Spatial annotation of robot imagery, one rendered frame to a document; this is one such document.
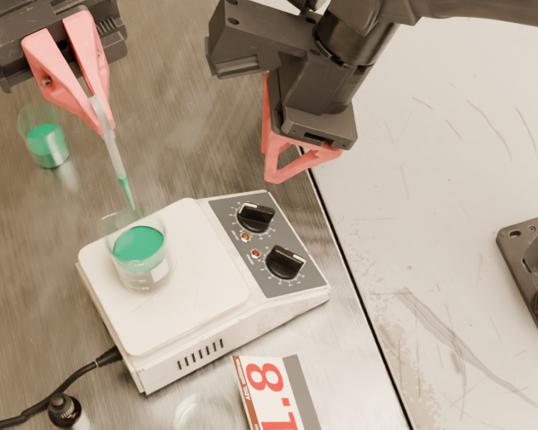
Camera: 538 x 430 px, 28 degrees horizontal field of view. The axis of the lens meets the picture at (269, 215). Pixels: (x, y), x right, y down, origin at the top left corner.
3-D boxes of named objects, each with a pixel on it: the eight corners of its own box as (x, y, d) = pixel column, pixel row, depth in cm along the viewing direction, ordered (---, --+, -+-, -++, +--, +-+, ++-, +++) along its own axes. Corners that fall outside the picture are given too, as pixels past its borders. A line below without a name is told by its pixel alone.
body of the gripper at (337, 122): (277, 136, 87) (318, 71, 82) (269, 55, 94) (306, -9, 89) (348, 156, 89) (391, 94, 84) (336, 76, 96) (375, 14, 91)
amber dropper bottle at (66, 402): (96, 432, 96) (80, 405, 90) (65, 448, 96) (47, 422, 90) (83, 404, 98) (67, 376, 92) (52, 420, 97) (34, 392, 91)
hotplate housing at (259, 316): (268, 200, 107) (264, 157, 101) (334, 303, 102) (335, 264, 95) (66, 300, 103) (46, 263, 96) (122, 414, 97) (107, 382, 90)
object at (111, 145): (125, 205, 86) (85, 98, 73) (135, 200, 86) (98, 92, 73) (131, 217, 86) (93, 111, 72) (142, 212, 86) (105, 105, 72)
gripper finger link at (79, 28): (132, 82, 71) (77, -12, 76) (33, 127, 70) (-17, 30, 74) (149, 136, 77) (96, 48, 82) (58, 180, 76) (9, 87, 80)
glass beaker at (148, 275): (186, 254, 95) (175, 208, 88) (166, 307, 93) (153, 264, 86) (123, 238, 96) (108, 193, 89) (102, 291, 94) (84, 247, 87)
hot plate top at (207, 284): (194, 197, 99) (193, 192, 98) (255, 299, 93) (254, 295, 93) (75, 255, 96) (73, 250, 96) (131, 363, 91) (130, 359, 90)
